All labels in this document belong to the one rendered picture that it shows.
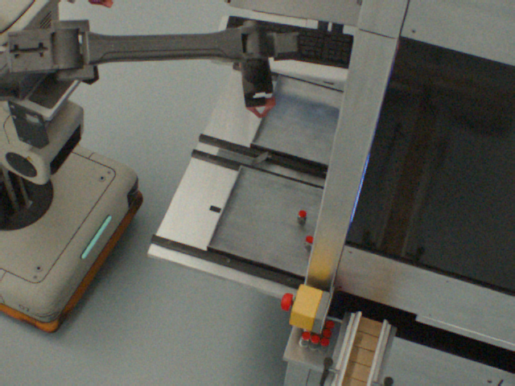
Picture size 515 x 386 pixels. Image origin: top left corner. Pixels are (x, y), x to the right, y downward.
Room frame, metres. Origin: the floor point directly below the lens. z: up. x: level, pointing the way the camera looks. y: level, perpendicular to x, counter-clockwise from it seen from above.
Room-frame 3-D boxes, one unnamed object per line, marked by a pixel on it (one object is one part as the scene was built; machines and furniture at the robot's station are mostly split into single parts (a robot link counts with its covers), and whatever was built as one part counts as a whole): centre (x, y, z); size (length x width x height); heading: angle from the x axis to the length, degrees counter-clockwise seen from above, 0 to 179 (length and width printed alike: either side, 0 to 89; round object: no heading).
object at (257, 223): (1.11, -0.08, 0.90); 0.34 x 0.26 x 0.04; 76
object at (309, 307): (0.84, -0.14, 1.00); 0.08 x 0.07 x 0.07; 76
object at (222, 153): (1.32, 0.05, 0.91); 0.14 x 0.03 x 0.06; 75
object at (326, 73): (1.87, -0.05, 0.79); 0.45 x 0.28 x 0.03; 84
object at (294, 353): (0.81, -0.17, 0.87); 0.14 x 0.13 x 0.02; 76
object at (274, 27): (1.84, -0.05, 0.82); 0.40 x 0.14 x 0.02; 84
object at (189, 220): (1.29, -0.06, 0.87); 0.70 x 0.48 x 0.02; 166
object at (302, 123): (1.44, -0.16, 0.90); 0.34 x 0.26 x 0.04; 76
